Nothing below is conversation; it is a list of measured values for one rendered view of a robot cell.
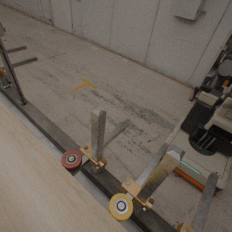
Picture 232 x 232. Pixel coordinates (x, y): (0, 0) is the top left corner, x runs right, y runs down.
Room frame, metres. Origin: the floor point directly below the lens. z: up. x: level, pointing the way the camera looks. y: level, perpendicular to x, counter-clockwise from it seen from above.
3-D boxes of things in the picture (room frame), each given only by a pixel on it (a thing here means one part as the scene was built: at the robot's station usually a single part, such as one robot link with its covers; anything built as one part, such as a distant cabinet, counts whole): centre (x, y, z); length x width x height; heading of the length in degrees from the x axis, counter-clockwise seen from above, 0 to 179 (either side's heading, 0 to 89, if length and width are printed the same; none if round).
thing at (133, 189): (0.22, -0.14, 0.81); 0.14 x 0.06 x 0.05; 56
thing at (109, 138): (0.44, 0.03, 0.80); 0.43 x 0.03 x 0.04; 146
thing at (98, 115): (0.34, 0.05, 0.89); 0.04 x 0.04 x 0.48; 56
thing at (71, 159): (0.28, 0.14, 0.85); 0.08 x 0.08 x 0.11
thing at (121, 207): (0.14, -0.07, 0.85); 0.08 x 0.08 x 0.11
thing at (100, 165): (0.36, 0.07, 0.81); 0.14 x 0.06 x 0.05; 56
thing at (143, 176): (0.30, -0.18, 0.81); 0.43 x 0.03 x 0.04; 146
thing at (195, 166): (0.97, -0.94, 0.16); 0.67 x 0.64 x 0.25; 146
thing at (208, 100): (1.05, -0.99, 0.59); 0.55 x 0.34 x 0.83; 56
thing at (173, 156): (0.20, -0.16, 0.93); 0.04 x 0.04 x 0.48; 56
